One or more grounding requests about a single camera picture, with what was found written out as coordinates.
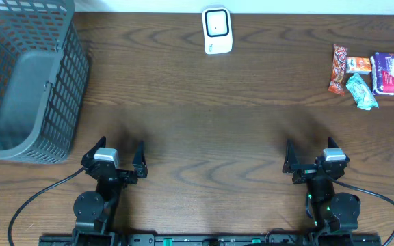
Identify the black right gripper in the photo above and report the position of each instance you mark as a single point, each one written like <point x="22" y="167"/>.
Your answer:
<point x="305" y="171"/>

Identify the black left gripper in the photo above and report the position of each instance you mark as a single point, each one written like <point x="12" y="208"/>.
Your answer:
<point x="115" y="174"/>

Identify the orange brown chocolate bar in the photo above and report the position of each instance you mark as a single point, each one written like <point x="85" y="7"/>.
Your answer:
<point x="338" y="69"/>

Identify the teal wrapper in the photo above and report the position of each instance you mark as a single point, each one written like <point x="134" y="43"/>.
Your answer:
<point x="361" y="93"/>

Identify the small orange snack packet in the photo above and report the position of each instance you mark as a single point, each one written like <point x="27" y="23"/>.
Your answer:
<point x="360" y="65"/>

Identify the red purple snack packet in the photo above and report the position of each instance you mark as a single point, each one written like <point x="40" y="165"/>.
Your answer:
<point x="382" y="73"/>

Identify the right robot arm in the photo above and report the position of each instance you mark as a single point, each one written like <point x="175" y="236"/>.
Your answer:
<point x="332" y="211"/>

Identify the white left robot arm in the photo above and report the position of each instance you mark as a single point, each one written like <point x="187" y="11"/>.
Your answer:
<point x="95" y="210"/>

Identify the white barcode scanner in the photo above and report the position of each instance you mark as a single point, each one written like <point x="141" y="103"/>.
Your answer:
<point x="217" y="30"/>

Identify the dark grey plastic basket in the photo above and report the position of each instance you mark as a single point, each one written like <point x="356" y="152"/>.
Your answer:
<point x="43" y="77"/>

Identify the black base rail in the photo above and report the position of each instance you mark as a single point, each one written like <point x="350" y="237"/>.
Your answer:
<point x="226" y="240"/>

